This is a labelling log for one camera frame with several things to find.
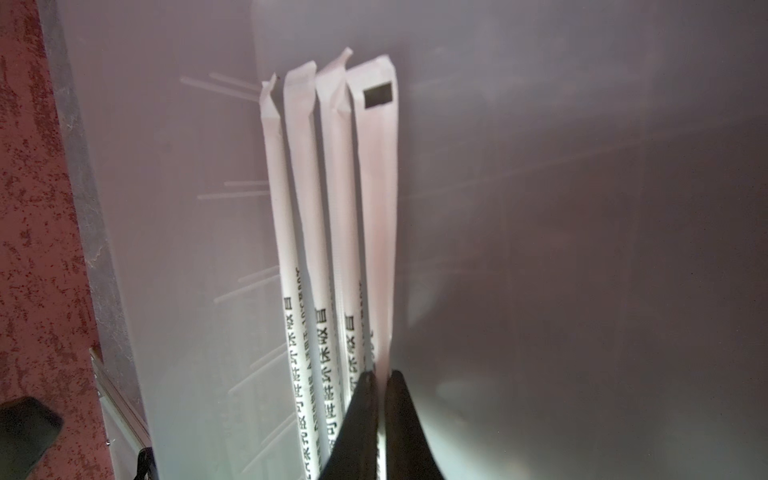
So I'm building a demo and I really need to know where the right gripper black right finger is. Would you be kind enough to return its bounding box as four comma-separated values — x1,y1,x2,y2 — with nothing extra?
384,370,445,480

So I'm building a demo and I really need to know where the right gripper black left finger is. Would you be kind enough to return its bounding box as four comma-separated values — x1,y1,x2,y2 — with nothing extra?
319,371,379,480

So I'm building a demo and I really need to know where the paper straw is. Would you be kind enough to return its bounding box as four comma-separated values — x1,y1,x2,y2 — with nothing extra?
346,55,399,479
315,47,366,405
259,75,322,479
283,61,344,448

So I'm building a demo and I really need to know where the translucent plastic storage box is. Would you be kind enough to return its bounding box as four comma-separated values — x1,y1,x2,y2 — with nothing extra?
38,1,767,479

